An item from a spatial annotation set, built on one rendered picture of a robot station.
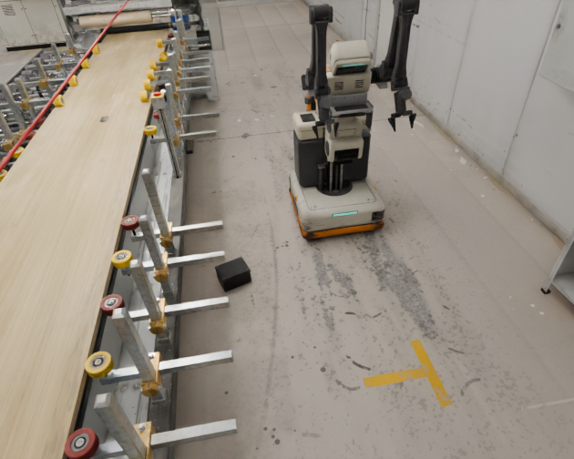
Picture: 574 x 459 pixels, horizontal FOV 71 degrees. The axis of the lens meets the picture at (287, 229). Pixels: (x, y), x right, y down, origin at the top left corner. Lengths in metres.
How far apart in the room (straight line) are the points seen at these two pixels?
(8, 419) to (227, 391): 1.15
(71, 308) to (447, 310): 2.07
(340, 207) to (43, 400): 2.15
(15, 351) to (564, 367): 2.55
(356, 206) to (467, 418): 1.49
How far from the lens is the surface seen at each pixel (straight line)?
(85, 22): 5.61
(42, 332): 1.66
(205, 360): 1.45
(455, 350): 2.56
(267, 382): 2.33
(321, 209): 2.92
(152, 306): 1.54
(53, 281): 1.83
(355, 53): 2.46
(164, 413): 1.54
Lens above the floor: 2.01
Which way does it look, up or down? 39 degrees down
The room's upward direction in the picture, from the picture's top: 3 degrees counter-clockwise
